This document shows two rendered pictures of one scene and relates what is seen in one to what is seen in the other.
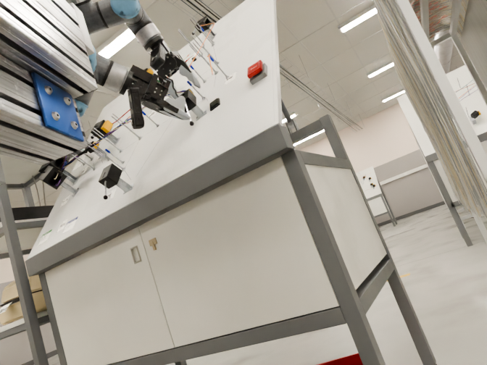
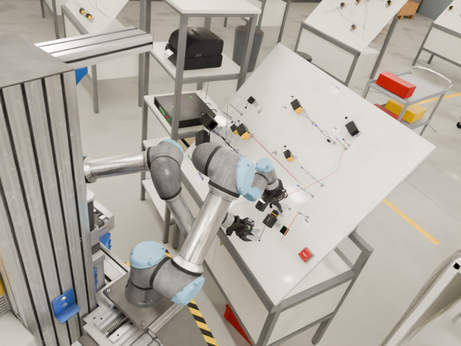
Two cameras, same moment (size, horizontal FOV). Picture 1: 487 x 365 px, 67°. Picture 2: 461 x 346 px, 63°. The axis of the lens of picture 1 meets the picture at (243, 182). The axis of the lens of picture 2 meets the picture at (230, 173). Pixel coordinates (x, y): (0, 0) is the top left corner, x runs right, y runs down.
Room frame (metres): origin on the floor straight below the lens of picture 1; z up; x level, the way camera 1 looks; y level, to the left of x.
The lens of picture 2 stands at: (-0.24, -0.30, 2.43)
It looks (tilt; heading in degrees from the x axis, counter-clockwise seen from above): 37 degrees down; 26
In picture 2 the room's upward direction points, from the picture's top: 12 degrees clockwise
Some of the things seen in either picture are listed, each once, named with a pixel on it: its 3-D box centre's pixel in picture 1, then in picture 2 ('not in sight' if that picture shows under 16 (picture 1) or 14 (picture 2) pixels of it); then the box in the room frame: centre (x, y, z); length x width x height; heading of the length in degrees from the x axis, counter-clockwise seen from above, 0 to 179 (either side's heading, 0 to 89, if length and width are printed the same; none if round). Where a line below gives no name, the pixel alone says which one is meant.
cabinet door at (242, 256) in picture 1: (224, 259); (238, 285); (1.06, 0.13, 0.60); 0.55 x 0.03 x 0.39; 62
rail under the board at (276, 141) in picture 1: (131, 216); (218, 225); (1.17, 0.38, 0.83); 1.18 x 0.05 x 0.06; 62
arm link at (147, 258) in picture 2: not in sight; (148, 263); (0.42, 0.25, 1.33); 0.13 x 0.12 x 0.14; 92
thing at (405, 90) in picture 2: not in sight; (395, 118); (4.25, -0.10, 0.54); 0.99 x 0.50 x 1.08; 161
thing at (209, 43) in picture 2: not in sight; (194, 47); (1.69, 1.05, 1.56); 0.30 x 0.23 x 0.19; 154
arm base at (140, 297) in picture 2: not in sight; (146, 282); (0.42, 0.26, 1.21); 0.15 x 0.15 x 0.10
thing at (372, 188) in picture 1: (361, 203); not in sight; (9.89, -2.76, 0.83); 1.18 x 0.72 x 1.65; 65
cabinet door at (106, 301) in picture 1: (103, 304); (197, 220); (1.32, 0.61, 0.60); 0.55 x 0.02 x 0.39; 62
